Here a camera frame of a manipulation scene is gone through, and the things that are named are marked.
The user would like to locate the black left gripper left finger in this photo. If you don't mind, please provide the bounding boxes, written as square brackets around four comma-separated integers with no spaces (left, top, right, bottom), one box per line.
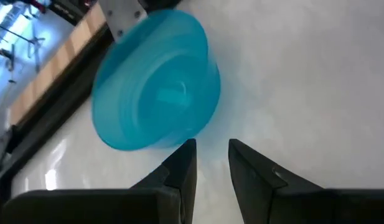
[0,138,198,224]

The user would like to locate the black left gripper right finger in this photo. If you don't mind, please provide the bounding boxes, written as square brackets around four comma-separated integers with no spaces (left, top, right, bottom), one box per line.
[228,138,384,224]

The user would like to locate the blue bowl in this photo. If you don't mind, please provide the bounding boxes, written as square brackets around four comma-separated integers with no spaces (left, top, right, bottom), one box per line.
[91,9,222,152]

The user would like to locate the wooden table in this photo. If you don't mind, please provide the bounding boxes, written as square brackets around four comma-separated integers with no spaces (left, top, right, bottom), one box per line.
[9,2,107,125]

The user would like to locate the black table frame rail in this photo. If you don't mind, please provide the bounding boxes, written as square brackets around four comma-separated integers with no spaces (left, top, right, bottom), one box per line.
[0,26,115,224]

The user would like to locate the white metal shelf bracket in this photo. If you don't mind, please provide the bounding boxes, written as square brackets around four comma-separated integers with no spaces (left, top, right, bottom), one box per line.
[98,0,148,43]

